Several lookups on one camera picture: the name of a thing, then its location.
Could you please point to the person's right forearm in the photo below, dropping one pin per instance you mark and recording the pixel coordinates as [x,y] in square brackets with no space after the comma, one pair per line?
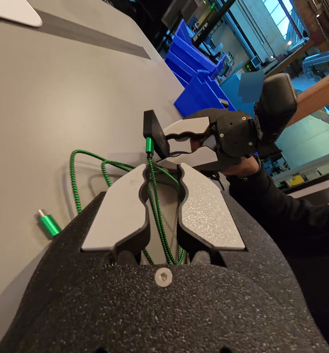
[277,204]

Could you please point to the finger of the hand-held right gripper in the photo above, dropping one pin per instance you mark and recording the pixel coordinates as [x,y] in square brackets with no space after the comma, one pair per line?
[189,125]
[197,157]

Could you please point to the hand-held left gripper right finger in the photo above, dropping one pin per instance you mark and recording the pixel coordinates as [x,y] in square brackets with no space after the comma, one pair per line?
[211,215]

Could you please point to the white stand base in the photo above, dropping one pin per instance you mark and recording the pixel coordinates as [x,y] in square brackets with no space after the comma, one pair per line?
[13,11]

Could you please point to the dark grey power bank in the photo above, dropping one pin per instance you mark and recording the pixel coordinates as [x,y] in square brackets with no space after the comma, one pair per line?
[156,129]

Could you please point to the teal panel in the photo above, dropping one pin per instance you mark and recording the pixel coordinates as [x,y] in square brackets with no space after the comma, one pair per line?
[230,85]

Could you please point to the person's right hand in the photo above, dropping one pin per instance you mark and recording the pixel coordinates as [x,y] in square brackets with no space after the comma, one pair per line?
[244,169]

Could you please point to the person's black clothing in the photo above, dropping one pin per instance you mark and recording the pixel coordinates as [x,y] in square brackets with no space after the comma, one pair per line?
[318,275]

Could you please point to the wooden post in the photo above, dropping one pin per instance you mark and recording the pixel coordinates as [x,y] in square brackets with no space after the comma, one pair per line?
[318,96]

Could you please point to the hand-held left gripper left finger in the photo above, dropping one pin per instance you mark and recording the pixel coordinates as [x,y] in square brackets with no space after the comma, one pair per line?
[117,215]

